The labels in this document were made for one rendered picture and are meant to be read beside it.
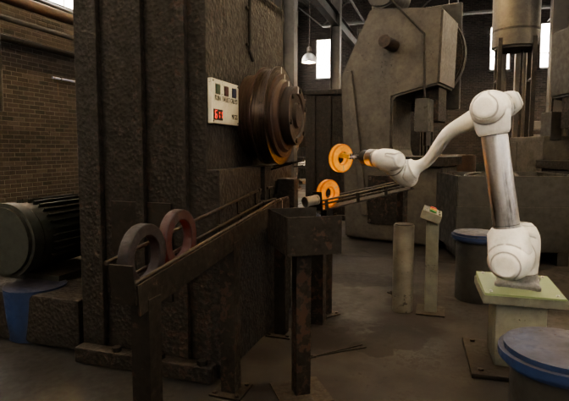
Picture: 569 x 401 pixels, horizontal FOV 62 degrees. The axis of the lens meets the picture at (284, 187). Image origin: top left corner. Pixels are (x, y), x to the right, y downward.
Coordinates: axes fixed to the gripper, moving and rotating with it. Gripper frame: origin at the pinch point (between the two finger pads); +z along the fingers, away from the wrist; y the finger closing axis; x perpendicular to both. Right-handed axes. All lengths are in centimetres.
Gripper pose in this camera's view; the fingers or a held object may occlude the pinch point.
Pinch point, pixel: (341, 155)
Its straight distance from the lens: 263.4
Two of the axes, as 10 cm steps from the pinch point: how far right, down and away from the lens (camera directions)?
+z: -6.0, -1.2, 7.9
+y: 8.0, -0.5, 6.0
